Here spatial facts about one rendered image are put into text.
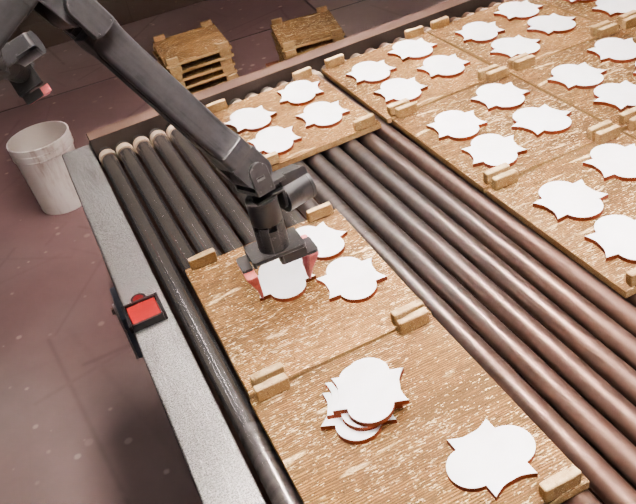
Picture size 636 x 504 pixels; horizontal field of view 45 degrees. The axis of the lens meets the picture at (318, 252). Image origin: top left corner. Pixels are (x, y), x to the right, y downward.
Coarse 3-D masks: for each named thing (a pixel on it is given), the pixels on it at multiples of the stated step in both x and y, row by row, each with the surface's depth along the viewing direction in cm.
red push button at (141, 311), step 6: (150, 300) 155; (132, 306) 155; (138, 306) 154; (144, 306) 154; (150, 306) 154; (156, 306) 153; (132, 312) 153; (138, 312) 153; (144, 312) 153; (150, 312) 152; (156, 312) 152; (132, 318) 152; (138, 318) 151; (144, 318) 151; (132, 324) 151
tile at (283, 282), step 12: (264, 264) 155; (276, 264) 154; (288, 264) 153; (300, 264) 153; (264, 276) 152; (276, 276) 151; (288, 276) 150; (300, 276) 150; (312, 276) 149; (264, 288) 149; (276, 288) 148; (288, 288) 147; (300, 288) 147; (276, 300) 147; (288, 300) 146
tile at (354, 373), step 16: (352, 368) 125; (368, 368) 124; (384, 368) 124; (400, 368) 123; (336, 384) 123; (352, 384) 122; (368, 384) 121; (384, 384) 121; (352, 400) 119; (368, 400) 119; (384, 400) 118; (400, 400) 118; (352, 416) 117; (368, 416) 116; (384, 416) 116
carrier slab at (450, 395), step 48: (384, 336) 134; (432, 336) 131; (432, 384) 123; (480, 384) 121; (288, 432) 121; (336, 432) 119; (384, 432) 117; (432, 432) 115; (336, 480) 112; (384, 480) 110; (432, 480) 109; (528, 480) 106
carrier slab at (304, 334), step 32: (224, 256) 161; (352, 256) 153; (224, 288) 153; (320, 288) 147; (384, 288) 144; (224, 320) 145; (256, 320) 143; (288, 320) 142; (320, 320) 140; (352, 320) 138; (384, 320) 137; (256, 352) 136; (288, 352) 135; (320, 352) 133
